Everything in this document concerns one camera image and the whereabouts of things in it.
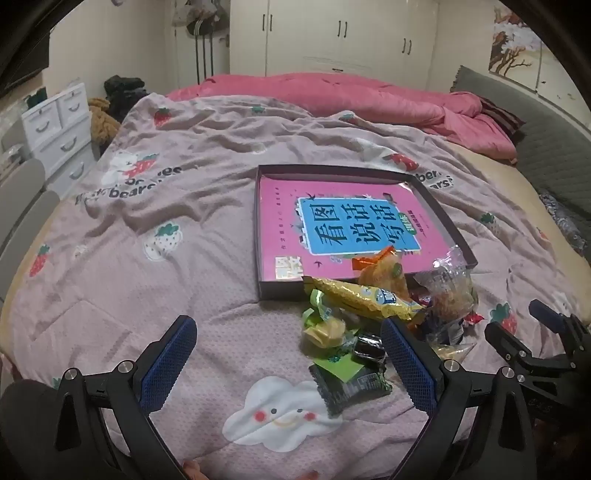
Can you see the white drawer chest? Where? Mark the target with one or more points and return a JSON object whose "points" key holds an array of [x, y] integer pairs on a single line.
{"points": [[60, 138]]}

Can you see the blue floral cloth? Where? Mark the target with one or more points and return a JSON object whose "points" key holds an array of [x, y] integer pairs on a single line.
{"points": [[563, 221]]}

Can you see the white wardrobe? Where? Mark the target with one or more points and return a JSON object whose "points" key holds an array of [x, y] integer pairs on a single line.
{"points": [[300, 37]]}

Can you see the brown plush toy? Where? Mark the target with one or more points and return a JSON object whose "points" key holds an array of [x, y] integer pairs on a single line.
{"points": [[99, 124]]}

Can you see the black and green snack packet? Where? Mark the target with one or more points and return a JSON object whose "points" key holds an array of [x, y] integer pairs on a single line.
{"points": [[355, 392]]}

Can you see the lime green snack packet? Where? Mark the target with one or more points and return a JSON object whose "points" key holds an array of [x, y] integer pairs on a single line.
{"points": [[344, 367]]}

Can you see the dark shallow cardboard box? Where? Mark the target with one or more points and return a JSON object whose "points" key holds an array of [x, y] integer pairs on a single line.
{"points": [[256, 230]]}

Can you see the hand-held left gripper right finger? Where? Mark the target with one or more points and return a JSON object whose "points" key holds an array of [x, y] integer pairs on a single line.
{"points": [[408, 364]]}

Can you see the beige bed sheet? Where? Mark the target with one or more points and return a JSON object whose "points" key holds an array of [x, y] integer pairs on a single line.
{"points": [[498, 184]]}

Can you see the grey quilted headboard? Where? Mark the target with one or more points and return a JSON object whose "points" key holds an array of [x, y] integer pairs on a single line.
{"points": [[554, 152]]}

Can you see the black screen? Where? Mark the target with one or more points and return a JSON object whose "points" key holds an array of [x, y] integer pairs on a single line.
{"points": [[23, 60]]}

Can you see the pink book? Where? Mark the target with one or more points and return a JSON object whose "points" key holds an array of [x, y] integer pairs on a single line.
{"points": [[277, 221]]}

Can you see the brown chocolate cake packet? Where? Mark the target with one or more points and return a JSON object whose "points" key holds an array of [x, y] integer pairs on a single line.
{"points": [[369, 348]]}

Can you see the dark striped pillow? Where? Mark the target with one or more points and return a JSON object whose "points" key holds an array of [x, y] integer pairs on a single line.
{"points": [[501, 117]]}

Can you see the green-wrapped yellow pastry packet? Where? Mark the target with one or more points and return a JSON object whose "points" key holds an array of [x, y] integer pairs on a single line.
{"points": [[325, 332]]}

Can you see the pink comforter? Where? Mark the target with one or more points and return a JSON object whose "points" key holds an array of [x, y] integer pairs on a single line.
{"points": [[323, 92]]}

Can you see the grey chair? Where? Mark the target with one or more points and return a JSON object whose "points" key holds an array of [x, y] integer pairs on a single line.
{"points": [[23, 194]]}

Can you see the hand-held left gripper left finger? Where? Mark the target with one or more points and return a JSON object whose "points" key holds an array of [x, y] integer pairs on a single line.
{"points": [[168, 364]]}

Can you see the yellow snack bar packet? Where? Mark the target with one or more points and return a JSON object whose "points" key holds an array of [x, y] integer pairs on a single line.
{"points": [[351, 295]]}

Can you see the black clothes pile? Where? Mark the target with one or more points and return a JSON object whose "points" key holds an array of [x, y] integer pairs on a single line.
{"points": [[122, 97]]}

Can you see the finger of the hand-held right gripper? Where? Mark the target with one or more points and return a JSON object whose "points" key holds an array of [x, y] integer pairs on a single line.
{"points": [[551, 316], [505, 344]]}

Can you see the red snack packet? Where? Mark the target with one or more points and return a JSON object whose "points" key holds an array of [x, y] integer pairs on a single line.
{"points": [[473, 318]]}

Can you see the coat rack with clothes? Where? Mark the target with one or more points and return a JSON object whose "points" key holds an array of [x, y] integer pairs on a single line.
{"points": [[203, 27]]}

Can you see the clear packet of small cakes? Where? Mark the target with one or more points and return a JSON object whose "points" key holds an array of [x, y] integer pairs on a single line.
{"points": [[450, 295]]}

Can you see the orange-wrapped cake packet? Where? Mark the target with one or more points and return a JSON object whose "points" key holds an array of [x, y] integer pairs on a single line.
{"points": [[385, 272]]}

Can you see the blue cookie packet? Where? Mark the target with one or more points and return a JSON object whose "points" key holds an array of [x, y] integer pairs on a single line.
{"points": [[436, 330]]}

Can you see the tree wall mural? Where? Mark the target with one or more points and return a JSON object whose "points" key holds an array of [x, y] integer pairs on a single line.
{"points": [[512, 41]]}

